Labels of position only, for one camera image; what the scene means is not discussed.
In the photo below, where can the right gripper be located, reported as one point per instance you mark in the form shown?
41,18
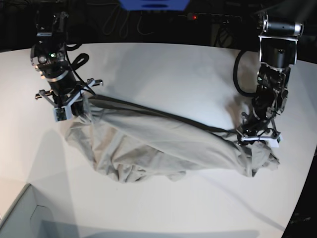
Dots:
73,99

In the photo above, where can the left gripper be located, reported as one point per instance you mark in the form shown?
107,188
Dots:
253,130

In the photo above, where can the beige t-shirt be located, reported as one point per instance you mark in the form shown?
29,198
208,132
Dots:
129,144

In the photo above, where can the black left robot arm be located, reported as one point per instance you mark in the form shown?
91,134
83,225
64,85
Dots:
278,39

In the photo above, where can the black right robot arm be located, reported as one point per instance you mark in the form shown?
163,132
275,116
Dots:
49,57

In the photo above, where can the white power strip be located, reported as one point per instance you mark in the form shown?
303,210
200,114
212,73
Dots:
214,18

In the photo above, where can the grey cardboard box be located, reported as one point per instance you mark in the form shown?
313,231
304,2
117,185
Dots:
33,215

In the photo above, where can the blue plastic crate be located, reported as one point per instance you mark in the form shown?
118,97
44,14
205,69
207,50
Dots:
143,5

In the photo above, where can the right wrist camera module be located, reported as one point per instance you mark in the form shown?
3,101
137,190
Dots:
62,113

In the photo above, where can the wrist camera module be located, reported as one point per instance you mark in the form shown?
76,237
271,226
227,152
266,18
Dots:
274,143
62,113

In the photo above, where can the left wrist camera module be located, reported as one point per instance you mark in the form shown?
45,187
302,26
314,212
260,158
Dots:
274,143

